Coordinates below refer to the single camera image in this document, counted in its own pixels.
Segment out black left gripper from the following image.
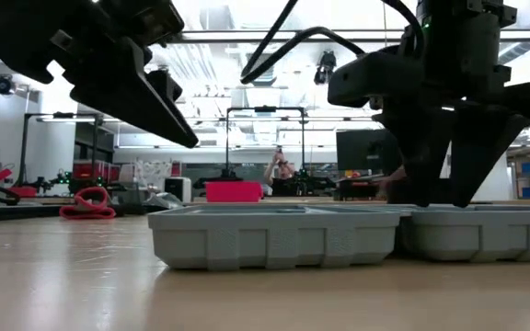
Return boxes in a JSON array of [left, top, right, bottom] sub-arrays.
[[0, 0, 201, 150]]

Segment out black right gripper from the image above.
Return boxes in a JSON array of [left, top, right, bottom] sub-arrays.
[[371, 0, 530, 209]]

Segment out grey plastic tool case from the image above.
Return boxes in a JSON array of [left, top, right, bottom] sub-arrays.
[[147, 191, 530, 271]]

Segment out red storage crate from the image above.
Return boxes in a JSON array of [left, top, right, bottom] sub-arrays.
[[72, 159, 121, 183]]

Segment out black computer monitor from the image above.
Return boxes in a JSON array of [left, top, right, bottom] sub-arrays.
[[336, 128, 404, 177]]

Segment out white canister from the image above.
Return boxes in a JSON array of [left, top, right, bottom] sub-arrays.
[[163, 176, 193, 204]]

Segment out red plastic bin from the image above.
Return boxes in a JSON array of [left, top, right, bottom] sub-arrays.
[[204, 180, 265, 204]]

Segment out person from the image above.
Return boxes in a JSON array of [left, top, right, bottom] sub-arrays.
[[263, 146, 297, 198]]

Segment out red flat object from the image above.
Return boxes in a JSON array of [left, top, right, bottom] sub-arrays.
[[6, 186, 39, 199]]

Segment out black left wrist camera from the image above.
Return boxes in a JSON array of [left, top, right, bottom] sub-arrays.
[[101, 0, 187, 48]]

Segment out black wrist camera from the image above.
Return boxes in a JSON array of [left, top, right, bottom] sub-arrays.
[[327, 49, 427, 109], [101, 0, 187, 48]]

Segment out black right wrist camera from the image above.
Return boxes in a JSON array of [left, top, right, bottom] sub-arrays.
[[327, 49, 427, 109]]

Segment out black rig frame with light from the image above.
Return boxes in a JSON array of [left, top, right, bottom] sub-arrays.
[[19, 111, 105, 188]]

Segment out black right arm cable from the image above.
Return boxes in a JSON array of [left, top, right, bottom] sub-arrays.
[[239, 0, 425, 86]]

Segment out black aluminium table frame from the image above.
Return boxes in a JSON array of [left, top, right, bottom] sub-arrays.
[[0, 201, 530, 223]]

